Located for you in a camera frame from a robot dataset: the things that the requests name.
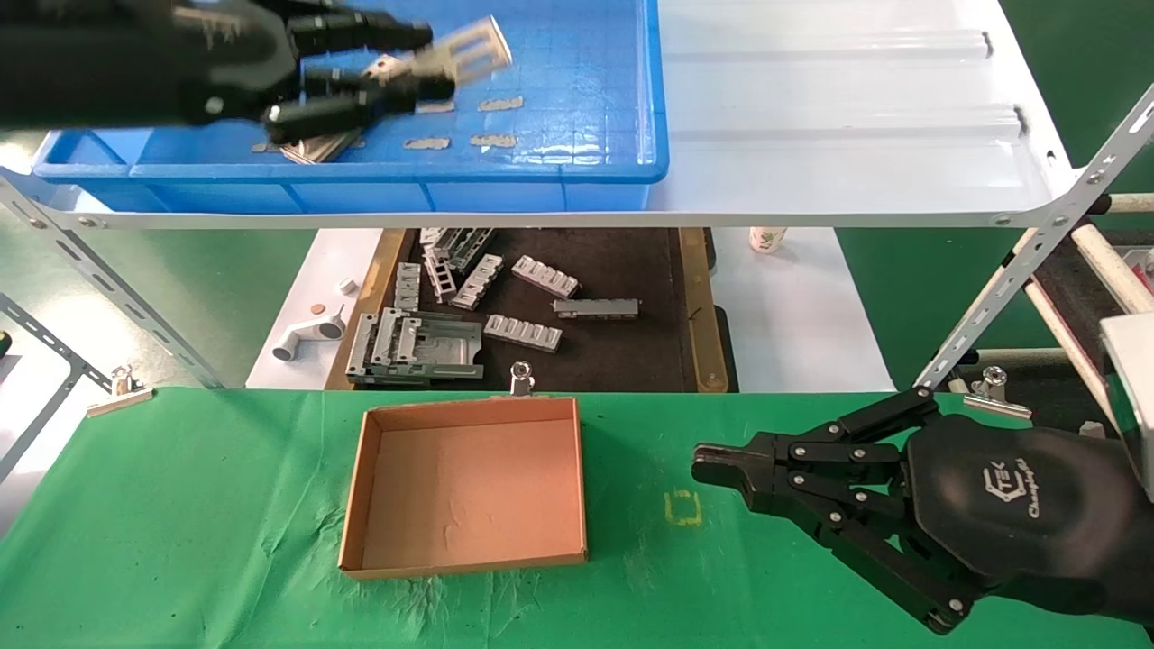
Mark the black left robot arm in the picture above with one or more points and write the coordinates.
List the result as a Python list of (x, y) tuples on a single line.
[(81, 59)]

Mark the white plastic pipe fitting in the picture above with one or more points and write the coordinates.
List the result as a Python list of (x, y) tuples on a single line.
[(306, 335)]

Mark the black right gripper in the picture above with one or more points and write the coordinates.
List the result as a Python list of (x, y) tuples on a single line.
[(1019, 505)]

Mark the narrow grey metal bracket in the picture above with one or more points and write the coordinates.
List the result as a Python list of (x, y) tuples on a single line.
[(389, 333), (361, 338), (407, 341)]

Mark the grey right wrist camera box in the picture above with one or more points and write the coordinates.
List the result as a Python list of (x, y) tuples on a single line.
[(1131, 397)]

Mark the silver ladder shaped bracket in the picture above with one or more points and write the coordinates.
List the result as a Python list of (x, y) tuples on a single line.
[(439, 270)]

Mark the silver binder clip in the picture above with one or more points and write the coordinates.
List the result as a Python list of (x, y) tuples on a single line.
[(122, 402), (1005, 410), (521, 388)]

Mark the wooden framed black tray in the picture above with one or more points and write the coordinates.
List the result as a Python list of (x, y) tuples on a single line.
[(622, 351)]

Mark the small silver metal bracket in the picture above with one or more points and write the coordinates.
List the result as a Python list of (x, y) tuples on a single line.
[(428, 236)]

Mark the cream coloured rod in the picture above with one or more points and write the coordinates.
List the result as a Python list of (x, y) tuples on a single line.
[(1113, 269), (1064, 347), (1131, 203)]

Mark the grey metal rod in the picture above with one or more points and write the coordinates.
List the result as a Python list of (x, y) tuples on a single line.
[(1037, 357)]

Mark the silver metal I/O shield plate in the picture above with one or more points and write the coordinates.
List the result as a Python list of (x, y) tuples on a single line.
[(320, 147), (469, 50)]

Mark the white metal shelf board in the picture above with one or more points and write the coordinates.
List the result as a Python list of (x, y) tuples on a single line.
[(811, 108)]

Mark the grey slotted metal bracket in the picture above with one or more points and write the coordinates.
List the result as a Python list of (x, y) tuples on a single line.
[(407, 287), (545, 277), (476, 281), (464, 245), (522, 333)]

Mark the brown cardboard box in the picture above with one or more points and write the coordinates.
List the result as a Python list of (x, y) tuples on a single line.
[(469, 487)]

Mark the black mat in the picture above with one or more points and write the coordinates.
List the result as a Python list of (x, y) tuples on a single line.
[(1082, 297)]

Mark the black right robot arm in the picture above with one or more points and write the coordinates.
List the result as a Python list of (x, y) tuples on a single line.
[(1143, 559)]

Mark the dark grey metal bar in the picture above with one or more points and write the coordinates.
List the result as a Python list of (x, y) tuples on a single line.
[(595, 308)]

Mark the white patterned paper cup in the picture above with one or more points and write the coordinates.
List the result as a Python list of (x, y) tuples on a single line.
[(766, 239)]

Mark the grey perforated metal frame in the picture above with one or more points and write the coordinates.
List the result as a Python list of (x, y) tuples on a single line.
[(54, 341)]

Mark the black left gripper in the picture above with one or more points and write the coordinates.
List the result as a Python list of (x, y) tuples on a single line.
[(234, 54)]

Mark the green table cloth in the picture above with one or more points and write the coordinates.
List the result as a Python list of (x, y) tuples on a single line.
[(225, 505)]

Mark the large grey metal plate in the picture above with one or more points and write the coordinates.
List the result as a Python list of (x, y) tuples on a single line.
[(448, 347)]

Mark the blue plastic tray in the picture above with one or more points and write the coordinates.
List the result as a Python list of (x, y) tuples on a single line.
[(559, 63)]

